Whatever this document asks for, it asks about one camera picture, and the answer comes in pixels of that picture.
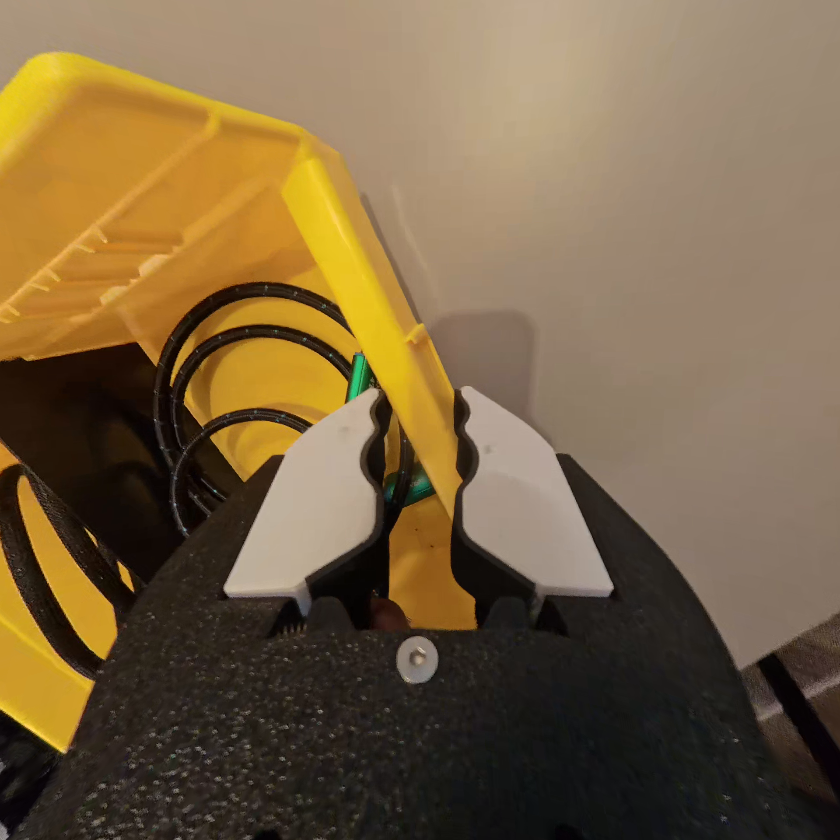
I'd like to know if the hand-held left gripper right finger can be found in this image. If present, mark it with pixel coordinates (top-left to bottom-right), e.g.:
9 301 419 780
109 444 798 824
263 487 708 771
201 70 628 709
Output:
453 386 615 613

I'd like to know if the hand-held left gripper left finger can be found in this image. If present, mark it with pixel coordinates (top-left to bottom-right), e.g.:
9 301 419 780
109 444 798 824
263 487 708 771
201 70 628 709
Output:
223 387 395 618

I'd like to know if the black braided cable green plug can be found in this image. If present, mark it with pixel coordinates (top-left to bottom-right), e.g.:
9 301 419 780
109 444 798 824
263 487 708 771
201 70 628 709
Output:
169 407 435 539
153 282 380 460

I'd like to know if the black mesh sleeved switch cable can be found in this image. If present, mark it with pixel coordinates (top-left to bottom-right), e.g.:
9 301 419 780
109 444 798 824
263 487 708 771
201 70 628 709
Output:
0 459 142 682

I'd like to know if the yellow plastic storage bin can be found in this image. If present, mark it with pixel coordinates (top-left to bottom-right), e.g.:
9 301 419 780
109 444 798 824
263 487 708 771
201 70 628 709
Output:
0 51 476 754

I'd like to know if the person's left hand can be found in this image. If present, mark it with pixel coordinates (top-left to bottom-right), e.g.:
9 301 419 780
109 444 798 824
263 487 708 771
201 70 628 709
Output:
371 594 413 632

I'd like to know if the black bin divider plate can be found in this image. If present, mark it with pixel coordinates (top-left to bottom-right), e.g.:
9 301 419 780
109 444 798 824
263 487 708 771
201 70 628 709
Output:
0 341 191 585

